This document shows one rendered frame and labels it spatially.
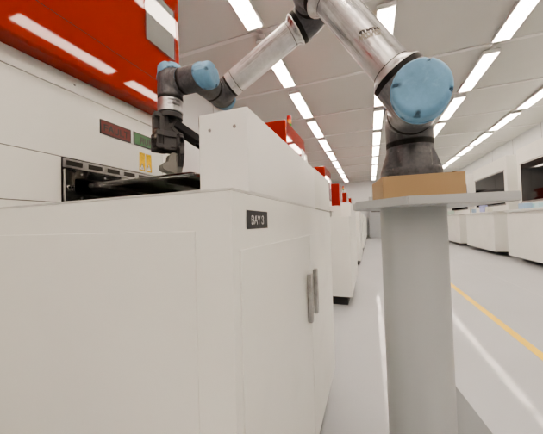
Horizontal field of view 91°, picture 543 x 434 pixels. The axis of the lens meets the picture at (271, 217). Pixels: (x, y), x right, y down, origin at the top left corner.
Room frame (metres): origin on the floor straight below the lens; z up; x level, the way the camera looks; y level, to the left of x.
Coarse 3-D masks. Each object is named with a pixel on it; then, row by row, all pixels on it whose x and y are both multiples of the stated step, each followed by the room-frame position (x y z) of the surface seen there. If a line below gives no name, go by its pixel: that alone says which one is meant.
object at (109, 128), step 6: (102, 126) 0.85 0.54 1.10; (108, 126) 0.87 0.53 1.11; (114, 126) 0.89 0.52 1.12; (102, 132) 0.85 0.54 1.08; (108, 132) 0.87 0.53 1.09; (114, 132) 0.89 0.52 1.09; (120, 132) 0.91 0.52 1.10; (126, 132) 0.94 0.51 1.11; (120, 138) 0.91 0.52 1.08; (126, 138) 0.94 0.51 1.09
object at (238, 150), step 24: (216, 120) 0.45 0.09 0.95; (240, 120) 0.43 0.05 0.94; (216, 144) 0.45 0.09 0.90; (240, 144) 0.43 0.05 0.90; (264, 144) 0.49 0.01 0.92; (216, 168) 0.45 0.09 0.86; (240, 168) 0.43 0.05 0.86; (264, 168) 0.49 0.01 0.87; (288, 168) 0.64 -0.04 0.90; (312, 168) 0.91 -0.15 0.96; (264, 192) 0.49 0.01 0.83; (288, 192) 0.63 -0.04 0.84; (312, 192) 0.90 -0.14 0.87
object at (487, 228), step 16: (496, 160) 5.59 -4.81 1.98; (512, 160) 5.19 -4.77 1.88; (480, 176) 6.45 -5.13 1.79; (496, 176) 5.63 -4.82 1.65; (512, 176) 5.19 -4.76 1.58; (480, 208) 6.11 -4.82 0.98; (496, 208) 5.71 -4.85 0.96; (512, 208) 5.20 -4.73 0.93; (480, 224) 6.03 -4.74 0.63; (496, 224) 5.36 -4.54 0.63; (480, 240) 6.08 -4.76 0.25; (496, 240) 5.36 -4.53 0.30
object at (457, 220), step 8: (472, 176) 7.25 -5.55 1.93; (472, 184) 7.25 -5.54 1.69; (472, 192) 7.25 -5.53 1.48; (456, 208) 8.37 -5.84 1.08; (464, 208) 7.68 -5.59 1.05; (472, 208) 7.26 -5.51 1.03; (448, 216) 8.45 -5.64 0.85; (456, 216) 7.69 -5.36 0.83; (464, 216) 7.40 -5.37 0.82; (448, 224) 8.49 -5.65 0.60; (456, 224) 7.73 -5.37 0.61; (464, 224) 7.40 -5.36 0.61; (448, 232) 8.54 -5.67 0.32; (456, 232) 7.76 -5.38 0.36; (464, 232) 7.41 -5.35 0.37; (456, 240) 7.80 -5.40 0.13; (464, 240) 7.41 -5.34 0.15
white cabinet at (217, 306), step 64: (0, 256) 0.56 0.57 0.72; (64, 256) 0.49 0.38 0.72; (128, 256) 0.43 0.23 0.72; (192, 256) 0.39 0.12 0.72; (256, 256) 0.44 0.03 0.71; (320, 256) 0.98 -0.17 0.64; (0, 320) 0.56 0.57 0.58; (64, 320) 0.49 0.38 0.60; (128, 320) 0.43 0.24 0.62; (192, 320) 0.39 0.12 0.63; (256, 320) 0.43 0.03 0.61; (320, 320) 0.94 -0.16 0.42; (0, 384) 0.56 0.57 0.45; (64, 384) 0.49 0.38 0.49; (128, 384) 0.43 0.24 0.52; (192, 384) 0.39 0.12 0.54; (256, 384) 0.42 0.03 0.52; (320, 384) 0.90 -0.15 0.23
